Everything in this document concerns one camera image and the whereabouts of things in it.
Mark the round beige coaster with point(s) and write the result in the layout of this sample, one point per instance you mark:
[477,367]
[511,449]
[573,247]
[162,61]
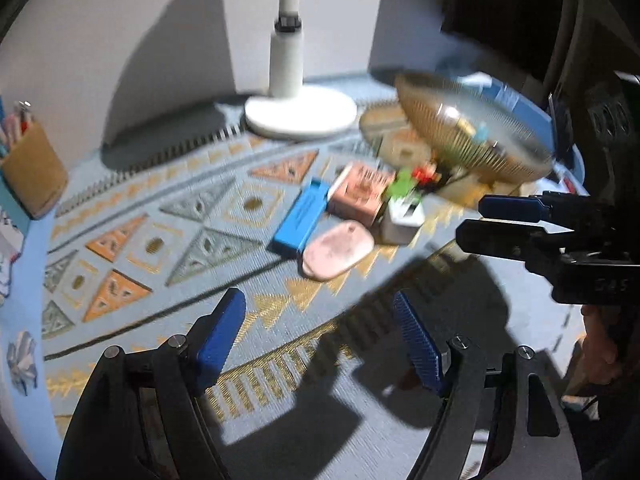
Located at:
[395,130]

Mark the white desk lamp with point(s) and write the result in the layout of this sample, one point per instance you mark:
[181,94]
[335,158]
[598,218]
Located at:
[300,110]

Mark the blue rectangular box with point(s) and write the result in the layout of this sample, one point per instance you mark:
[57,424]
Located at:
[300,220]

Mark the white charger plug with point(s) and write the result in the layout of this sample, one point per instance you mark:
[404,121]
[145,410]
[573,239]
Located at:
[402,217]

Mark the amber ribbed glass bowl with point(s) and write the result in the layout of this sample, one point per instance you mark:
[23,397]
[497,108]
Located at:
[475,160]

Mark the dark screen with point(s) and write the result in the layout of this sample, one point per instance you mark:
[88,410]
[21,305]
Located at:
[480,0]

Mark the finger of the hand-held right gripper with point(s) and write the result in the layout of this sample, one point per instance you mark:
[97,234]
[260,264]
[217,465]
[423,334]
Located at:
[510,208]
[500,240]

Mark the green plastic toy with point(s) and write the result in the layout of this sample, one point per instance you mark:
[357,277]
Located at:
[402,185]

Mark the pink oval case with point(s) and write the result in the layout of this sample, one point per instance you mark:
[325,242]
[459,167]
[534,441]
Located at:
[337,250]

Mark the cork pen holder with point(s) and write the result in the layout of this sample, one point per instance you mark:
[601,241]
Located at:
[35,170]

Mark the patterned woven mat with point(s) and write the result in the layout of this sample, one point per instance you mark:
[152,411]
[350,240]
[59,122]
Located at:
[175,260]

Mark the pens in holder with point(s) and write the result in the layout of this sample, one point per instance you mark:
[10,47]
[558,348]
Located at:
[17,120]

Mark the person's right hand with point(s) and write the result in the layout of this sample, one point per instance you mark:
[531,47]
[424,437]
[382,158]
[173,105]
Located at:
[597,345]

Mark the small red toy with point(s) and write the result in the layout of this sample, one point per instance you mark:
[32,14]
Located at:
[425,172]

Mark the pink rectangular box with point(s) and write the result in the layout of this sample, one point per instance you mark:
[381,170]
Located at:
[360,192]

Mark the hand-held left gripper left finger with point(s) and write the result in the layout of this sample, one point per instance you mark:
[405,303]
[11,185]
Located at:
[220,330]

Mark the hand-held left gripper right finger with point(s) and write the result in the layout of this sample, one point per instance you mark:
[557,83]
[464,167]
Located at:
[420,345]

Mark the yellow sponge block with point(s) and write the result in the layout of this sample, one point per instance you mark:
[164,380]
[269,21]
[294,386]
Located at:
[467,127]

